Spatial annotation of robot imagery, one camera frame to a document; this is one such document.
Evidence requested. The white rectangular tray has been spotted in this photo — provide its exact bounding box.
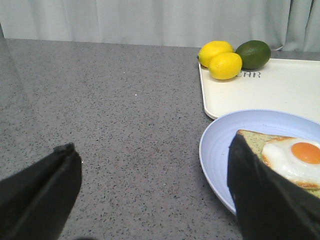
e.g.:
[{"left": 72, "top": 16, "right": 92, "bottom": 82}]
[{"left": 199, "top": 58, "right": 320, "bottom": 122}]

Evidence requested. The fried egg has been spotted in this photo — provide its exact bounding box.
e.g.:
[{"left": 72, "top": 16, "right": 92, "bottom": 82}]
[{"left": 261, "top": 137, "right": 320, "bottom": 189}]

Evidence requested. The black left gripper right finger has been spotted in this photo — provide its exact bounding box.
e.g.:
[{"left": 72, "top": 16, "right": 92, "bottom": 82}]
[{"left": 227, "top": 134, "right": 320, "bottom": 240}]

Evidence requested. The grey curtain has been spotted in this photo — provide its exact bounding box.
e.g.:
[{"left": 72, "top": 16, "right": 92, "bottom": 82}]
[{"left": 0, "top": 0, "right": 320, "bottom": 52}]

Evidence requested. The front yellow lemon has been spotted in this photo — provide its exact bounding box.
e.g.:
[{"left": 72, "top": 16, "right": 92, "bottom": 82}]
[{"left": 208, "top": 52, "right": 243, "bottom": 80}]

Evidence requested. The light blue plate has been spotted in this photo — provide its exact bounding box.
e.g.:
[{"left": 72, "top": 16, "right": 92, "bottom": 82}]
[{"left": 199, "top": 109, "right": 320, "bottom": 214}]

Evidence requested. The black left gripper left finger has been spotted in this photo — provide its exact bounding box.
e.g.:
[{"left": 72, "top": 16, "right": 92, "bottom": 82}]
[{"left": 0, "top": 143, "right": 82, "bottom": 240}]

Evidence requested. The bottom bread slice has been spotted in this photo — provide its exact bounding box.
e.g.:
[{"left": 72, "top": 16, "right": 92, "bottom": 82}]
[{"left": 237, "top": 129, "right": 320, "bottom": 198}]

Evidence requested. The rear yellow lemon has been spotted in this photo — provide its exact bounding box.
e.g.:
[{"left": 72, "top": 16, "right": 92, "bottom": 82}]
[{"left": 197, "top": 40, "right": 234, "bottom": 68}]

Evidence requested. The green lime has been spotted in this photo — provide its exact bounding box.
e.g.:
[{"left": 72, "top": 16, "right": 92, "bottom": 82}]
[{"left": 235, "top": 40, "right": 271, "bottom": 70}]

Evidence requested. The yellow lemon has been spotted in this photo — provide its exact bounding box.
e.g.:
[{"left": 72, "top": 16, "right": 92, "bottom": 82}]
[
  {"left": 208, "top": 52, "right": 243, "bottom": 80},
  {"left": 197, "top": 40, "right": 234, "bottom": 68}
]

